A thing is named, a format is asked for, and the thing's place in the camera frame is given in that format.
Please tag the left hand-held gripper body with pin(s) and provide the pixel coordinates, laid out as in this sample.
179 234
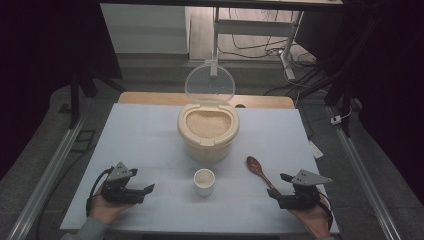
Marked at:
118 193

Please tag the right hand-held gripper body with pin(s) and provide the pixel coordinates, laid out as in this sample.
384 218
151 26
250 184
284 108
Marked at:
303 195

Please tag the brown wooden spoon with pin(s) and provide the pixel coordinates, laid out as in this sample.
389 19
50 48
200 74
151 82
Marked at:
254 164

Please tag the beige rice container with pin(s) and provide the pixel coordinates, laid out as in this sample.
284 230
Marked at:
208 148

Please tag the white rice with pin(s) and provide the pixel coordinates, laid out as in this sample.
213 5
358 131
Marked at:
208 124

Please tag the person's left hand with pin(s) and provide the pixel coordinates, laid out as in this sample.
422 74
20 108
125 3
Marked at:
107 210

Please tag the person's right hand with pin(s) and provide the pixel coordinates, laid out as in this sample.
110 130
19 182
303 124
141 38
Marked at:
311 221

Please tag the white table cover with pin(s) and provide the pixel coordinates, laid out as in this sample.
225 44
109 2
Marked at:
143 140

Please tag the white paper tag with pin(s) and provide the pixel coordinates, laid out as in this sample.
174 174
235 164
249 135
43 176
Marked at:
316 150

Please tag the white cup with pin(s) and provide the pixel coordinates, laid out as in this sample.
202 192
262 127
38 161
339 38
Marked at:
204 183

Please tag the wooden table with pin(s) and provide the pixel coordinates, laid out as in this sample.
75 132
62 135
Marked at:
150 99

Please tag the small white box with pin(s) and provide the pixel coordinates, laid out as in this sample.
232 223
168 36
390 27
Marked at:
335 120

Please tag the black table grommet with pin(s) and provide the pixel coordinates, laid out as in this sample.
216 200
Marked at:
240 106

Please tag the black stand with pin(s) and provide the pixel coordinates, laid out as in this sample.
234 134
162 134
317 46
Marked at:
75 100

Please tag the clear round container lid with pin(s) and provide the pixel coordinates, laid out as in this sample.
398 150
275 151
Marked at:
210 83

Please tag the white panel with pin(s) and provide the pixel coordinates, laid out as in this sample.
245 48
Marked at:
143 30

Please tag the black rectangular floor frame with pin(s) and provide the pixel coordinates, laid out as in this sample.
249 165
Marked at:
83 140

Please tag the aluminium rail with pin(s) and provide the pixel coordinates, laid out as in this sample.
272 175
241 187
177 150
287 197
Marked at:
360 173
50 176

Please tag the white metal desk frame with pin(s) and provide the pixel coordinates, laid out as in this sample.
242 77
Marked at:
253 27

